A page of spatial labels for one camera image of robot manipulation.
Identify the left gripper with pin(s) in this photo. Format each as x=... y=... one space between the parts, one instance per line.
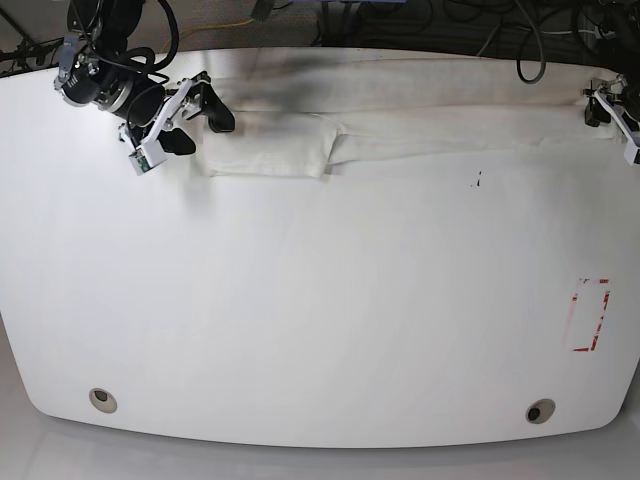
x=624 y=92

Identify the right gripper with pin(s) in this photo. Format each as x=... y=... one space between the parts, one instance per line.
x=220 y=119

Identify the white printed T-shirt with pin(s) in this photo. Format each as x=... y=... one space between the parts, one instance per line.
x=298 y=112

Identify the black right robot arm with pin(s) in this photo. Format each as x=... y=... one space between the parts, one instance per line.
x=98 y=67

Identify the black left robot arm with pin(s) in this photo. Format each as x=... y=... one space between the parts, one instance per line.
x=616 y=46

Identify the red tape rectangle marker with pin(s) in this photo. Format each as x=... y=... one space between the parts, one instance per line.
x=588 y=308

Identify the left table grommet hole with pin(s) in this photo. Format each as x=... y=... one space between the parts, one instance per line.
x=103 y=401

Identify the table grommet hole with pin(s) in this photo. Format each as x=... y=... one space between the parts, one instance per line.
x=103 y=401
x=540 y=411

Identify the right table grommet hole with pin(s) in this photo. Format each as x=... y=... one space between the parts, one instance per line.
x=540 y=411

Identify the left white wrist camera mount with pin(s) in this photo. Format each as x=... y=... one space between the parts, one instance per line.
x=617 y=115

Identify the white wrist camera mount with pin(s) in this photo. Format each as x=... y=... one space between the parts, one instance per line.
x=617 y=115
x=151 y=129

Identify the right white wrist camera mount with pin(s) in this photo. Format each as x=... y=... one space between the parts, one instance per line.
x=151 y=129

